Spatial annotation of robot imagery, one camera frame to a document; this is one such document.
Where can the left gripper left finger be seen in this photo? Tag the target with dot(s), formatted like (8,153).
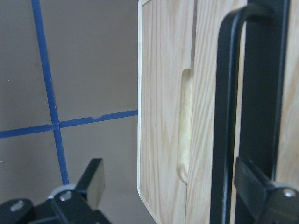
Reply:
(68,204)

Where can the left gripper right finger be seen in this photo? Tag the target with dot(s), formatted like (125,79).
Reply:
(267,201)

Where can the black metal drawer handle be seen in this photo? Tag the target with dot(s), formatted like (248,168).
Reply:
(266,25)

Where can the light wooden drawer cabinet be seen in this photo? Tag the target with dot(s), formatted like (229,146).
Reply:
(177,42)

